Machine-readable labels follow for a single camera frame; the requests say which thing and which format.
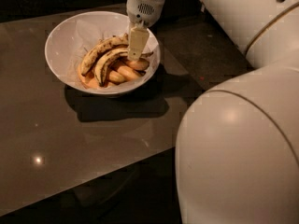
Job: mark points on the spotted banana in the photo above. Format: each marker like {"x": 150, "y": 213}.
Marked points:
{"x": 102, "y": 65}
{"x": 98, "y": 50}

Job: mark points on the white bowl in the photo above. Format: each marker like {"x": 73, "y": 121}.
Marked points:
{"x": 70, "y": 40}

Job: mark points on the yellow bread roll left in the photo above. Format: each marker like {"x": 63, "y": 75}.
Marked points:
{"x": 115, "y": 77}

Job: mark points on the yellow bread roll right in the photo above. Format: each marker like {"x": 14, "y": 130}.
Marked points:
{"x": 140, "y": 65}

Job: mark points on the yellow bread roll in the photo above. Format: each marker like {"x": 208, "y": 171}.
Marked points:
{"x": 140, "y": 65}
{"x": 126, "y": 71}
{"x": 115, "y": 77}

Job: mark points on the lower spotted banana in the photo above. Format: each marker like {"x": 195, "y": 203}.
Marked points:
{"x": 102, "y": 65}

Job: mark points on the yellow bread roll middle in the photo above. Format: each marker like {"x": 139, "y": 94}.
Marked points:
{"x": 126, "y": 71}

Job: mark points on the upper spotted banana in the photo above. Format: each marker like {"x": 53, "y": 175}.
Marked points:
{"x": 98, "y": 50}

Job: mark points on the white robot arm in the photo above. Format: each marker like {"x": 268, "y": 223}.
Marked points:
{"x": 237, "y": 144}

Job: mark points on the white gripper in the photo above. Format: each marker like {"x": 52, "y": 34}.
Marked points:
{"x": 144, "y": 9}

